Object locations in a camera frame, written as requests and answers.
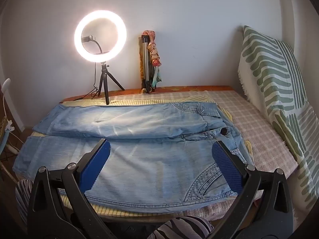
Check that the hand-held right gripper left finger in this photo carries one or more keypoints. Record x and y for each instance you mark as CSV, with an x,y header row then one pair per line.
x,y
96,164

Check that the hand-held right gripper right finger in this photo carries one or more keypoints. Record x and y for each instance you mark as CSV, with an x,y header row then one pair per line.
x,y
226,165

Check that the light blue denim pants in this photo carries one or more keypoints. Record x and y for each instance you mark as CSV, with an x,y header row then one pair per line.
x,y
149,159

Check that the pale checked bed sheet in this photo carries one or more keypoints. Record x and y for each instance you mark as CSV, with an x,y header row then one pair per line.
x,y
261,134

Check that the yellow striped blanket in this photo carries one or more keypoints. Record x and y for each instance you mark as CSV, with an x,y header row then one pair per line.
x,y
139,101

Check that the green white patterned pillow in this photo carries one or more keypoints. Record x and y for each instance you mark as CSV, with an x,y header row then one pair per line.
x,y
299,139
269,64

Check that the person's zebra print clothing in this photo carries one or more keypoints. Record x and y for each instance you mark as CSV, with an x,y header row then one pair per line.
x,y
182,229

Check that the small black tripod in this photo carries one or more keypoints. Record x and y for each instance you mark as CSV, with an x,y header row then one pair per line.
x,y
106,84

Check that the orange brown cloth strip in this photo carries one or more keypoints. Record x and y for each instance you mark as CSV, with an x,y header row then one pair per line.
x,y
140,62

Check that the folded silver black tripod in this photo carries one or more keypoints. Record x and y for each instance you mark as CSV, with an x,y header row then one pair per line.
x,y
145,59

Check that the white gooseneck lamp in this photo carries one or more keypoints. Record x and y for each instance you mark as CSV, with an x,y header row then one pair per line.
x,y
6,83

